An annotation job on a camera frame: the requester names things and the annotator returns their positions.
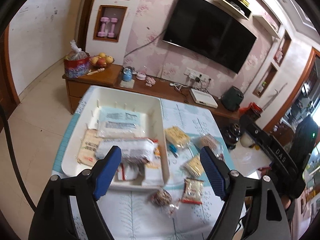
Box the round brown cake pack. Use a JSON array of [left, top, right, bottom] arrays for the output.
[[199, 134, 225, 161]]

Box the beige kraft snack pouch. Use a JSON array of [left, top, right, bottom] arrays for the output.
[[76, 129, 102, 167]]

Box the white orange oat bar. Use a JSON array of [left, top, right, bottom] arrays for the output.
[[142, 143, 164, 187]]

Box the large rice cracker bag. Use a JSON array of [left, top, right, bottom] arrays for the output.
[[96, 107, 145, 138]]

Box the yellow rice cracker pack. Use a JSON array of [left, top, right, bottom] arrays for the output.
[[164, 126, 190, 148]]

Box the nut cluster clear packet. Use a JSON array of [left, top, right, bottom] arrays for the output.
[[150, 189, 181, 217]]

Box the white red snack bag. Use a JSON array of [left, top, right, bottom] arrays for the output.
[[95, 138, 158, 164]]

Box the person right hand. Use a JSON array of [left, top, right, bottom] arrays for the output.
[[258, 166, 292, 210]]

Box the dark ceramic jar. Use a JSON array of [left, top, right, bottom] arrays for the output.
[[221, 124, 241, 150]]

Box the floral white teal tablecloth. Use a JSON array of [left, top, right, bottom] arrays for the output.
[[53, 86, 223, 239]]

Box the white plastic storage bin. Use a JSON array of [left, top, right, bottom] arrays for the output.
[[58, 86, 170, 190]]

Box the white set-top box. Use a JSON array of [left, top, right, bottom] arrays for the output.
[[190, 88, 218, 108]]

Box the wooden tv cabinet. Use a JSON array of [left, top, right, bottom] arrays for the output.
[[62, 63, 242, 120]]

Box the blue snow globe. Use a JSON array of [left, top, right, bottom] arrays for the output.
[[122, 67, 133, 82]]

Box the fruit bowl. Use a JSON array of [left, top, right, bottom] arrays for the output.
[[89, 53, 114, 68]]

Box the red gift box with bag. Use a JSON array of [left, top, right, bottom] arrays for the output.
[[63, 40, 89, 78]]

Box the pink dumbbell pair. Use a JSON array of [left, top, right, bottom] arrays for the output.
[[97, 17, 118, 38]]

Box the wall power outlet strip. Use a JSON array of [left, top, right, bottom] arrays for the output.
[[184, 68, 212, 82]]

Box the black wall television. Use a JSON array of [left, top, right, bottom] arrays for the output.
[[163, 0, 257, 74]]

